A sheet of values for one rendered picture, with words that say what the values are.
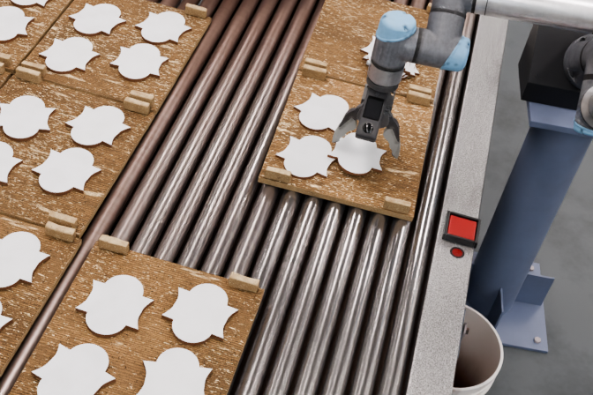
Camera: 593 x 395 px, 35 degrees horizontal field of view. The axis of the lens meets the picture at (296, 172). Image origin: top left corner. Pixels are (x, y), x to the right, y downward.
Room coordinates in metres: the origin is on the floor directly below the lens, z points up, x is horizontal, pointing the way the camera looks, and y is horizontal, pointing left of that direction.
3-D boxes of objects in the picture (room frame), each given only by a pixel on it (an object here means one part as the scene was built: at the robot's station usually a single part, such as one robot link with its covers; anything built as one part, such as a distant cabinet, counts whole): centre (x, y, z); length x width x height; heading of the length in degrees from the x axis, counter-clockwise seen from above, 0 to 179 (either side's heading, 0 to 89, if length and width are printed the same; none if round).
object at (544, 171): (2.09, -0.71, 0.44); 0.38 x 0.38 x 0.87; 1
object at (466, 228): (1.45, -0.38, 0.92); 0.06 x 0.06 x 0.01; 83
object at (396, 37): (1.63, -0.15, 1.25); 0.09 x 0.08 x 0.11; 89
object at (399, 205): (1.46, -0.23, 0.95); 0.06 x 0.02 x 0.03; 85
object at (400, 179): (1.67, -0.11, 0.93); 0.41 x 0.35 x 0.02; 175
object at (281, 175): (1.48, 0.04, 0.95); 0.06 x 0.02 x 0.03; 85
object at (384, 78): (1.63, -0.14, 1.17); 0.08 x 0.08 x 0.05
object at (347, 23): (2.08, -0.15, 0.93); 0.41 x 0.35 x 0.02; 174
